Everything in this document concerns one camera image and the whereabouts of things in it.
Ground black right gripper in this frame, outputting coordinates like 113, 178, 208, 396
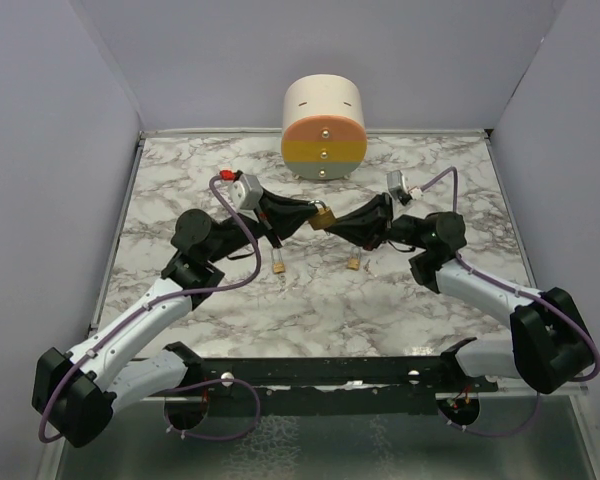
325, 193, 430, 253

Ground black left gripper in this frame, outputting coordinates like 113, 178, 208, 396
207, 186, 317, 264

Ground medium brass padlock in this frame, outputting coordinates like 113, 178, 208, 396
308, 200, 337, 231

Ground small brass padlock long shackle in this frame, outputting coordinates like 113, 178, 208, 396
271, 248, 286, 275

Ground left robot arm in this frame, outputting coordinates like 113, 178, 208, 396
32, 177, 325, 447

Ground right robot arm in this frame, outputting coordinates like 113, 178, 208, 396
327, 195, 600, 394

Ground round three-drawer storage box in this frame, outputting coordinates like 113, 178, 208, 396
281, 74, 367, 181

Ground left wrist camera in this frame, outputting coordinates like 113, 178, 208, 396
220, 170, 264, 211

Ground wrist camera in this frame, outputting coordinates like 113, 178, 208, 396
220, 170, 264, 211
386, 170, 423, 206

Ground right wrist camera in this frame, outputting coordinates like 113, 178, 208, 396
386, 170, 423, 206

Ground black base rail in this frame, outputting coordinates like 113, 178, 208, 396
165, 342, 497, 416

